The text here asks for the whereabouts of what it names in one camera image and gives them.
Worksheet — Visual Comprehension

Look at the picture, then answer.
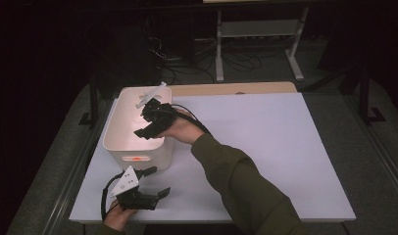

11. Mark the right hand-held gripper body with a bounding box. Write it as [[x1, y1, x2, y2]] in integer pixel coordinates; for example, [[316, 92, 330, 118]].
[[134, 81, 180, 138]]

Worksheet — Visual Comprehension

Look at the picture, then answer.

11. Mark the wooden table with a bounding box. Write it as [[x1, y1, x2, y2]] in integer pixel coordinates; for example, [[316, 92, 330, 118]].
[[169, 81, 298, 98]]

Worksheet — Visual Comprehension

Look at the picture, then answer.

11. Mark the white table board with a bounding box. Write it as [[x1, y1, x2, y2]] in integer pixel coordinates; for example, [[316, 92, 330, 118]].
[[69, 92, 357, 224]]

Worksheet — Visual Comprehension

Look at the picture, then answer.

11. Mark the white metal desk frame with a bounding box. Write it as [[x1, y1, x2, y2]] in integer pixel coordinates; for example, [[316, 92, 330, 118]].
[[215, 6, 310, 83]]

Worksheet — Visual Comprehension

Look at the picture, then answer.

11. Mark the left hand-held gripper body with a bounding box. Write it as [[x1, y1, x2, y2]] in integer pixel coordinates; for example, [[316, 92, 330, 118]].
[[110, 164, 160, 212]]

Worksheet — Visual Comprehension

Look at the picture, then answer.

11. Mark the person's left hand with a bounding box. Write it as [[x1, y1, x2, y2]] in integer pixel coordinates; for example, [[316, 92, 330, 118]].
[[103, 199, 138, 232]]

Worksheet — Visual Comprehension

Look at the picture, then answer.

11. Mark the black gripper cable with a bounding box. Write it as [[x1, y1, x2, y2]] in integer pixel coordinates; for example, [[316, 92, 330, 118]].
[[100, 171, 126, 222], [170, 103, 213, 136]]

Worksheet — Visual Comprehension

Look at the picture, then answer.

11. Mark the tangle of black floor cables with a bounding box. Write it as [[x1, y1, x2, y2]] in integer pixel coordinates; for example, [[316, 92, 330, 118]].
[[147, 34, 264, 85]]

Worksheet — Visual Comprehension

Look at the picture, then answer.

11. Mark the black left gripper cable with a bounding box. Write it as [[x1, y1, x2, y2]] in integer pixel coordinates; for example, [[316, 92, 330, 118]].
[[100, 171, 126, 222]]

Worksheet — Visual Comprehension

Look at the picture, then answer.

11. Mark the white plastic storage bin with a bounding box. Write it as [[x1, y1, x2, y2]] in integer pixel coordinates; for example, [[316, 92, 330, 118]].
[[102, 85, 175, 171]]

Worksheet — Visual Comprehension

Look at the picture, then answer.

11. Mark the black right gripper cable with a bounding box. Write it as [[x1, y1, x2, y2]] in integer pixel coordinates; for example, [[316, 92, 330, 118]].
[[170, 103, 213, 136]]

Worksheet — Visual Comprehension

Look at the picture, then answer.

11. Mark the person's right hand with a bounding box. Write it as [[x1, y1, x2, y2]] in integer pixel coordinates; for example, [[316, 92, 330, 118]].
[[157, 108, 207, 145]]

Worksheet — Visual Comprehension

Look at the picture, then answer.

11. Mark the black metal stand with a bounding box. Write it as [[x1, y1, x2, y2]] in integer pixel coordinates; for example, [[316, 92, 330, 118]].
[[358, 64, 387, 126], [77, 73, 102, 127]]

